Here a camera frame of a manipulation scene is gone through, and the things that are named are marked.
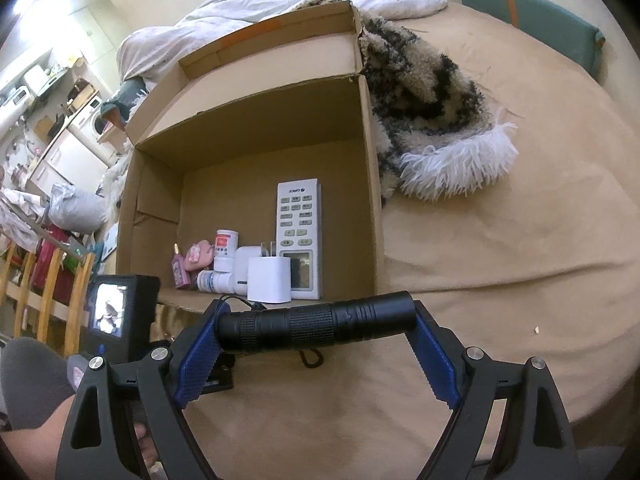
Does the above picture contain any pink perfume bottle keychain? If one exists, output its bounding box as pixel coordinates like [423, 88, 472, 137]
[171, 244, 191, 289]

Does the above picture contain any white pill bottle blue label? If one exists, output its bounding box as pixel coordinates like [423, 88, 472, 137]
[196, 270, 235, 295]

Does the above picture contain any pink plush charm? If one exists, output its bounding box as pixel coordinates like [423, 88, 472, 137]
[184, 240, 215, 272]

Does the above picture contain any white pill bottle red label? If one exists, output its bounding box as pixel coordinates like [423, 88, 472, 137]
[213, 229, 239, 273]

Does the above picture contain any white earbuds case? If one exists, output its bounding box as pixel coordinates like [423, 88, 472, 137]
[233, 246, 262, 296]

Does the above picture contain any white charger plug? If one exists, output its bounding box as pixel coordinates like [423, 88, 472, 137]
[247, 242, 292, 304]

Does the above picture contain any black flashlight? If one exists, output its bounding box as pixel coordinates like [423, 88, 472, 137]
[215, 292, 416, 353]

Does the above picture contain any white air conditioner remote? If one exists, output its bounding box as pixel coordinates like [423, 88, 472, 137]
[276, 179, 322, 300]

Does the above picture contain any person's left forearm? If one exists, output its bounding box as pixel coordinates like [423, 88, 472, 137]
[1, 396, 75, 479]

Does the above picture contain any person's left hand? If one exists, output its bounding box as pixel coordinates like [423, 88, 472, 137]
[130, 401, 158, 469]

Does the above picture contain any wooden chair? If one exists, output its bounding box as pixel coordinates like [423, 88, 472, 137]
[1, 242, 94, 356]

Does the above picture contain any white bathroom scale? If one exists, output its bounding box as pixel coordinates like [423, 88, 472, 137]
[101, 222, 119, 262]

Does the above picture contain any person's grey trouser leg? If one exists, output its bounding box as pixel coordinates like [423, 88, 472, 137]
[1, 337, 75, 430]

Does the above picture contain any grey plastic bag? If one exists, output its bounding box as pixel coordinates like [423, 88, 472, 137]
[48, 183, 107, 235]

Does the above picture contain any white kitchen cabinet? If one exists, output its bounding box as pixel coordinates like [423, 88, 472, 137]
[25, 129, 107, 197]

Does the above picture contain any open cardboard box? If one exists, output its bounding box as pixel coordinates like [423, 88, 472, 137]
[114, 0, 386, 313]

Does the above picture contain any white washing machine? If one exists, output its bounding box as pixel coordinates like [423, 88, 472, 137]
[67, 96, 111, 142]

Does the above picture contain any teal armchair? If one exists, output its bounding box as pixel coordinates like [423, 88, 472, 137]
[100, 77, 148, 131]

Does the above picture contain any white water heater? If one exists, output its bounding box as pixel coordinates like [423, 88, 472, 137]
[0, 86, 34, 139]

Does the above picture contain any black and cream fluffy blanket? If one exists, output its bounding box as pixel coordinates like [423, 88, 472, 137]
[96, 0, 520, 206]

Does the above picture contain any white duvet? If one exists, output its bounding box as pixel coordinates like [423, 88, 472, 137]
[115, 0, 449, 84]

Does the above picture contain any teal cushion with orange stripe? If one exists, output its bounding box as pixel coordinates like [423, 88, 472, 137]
[461, 0, 605, 79]

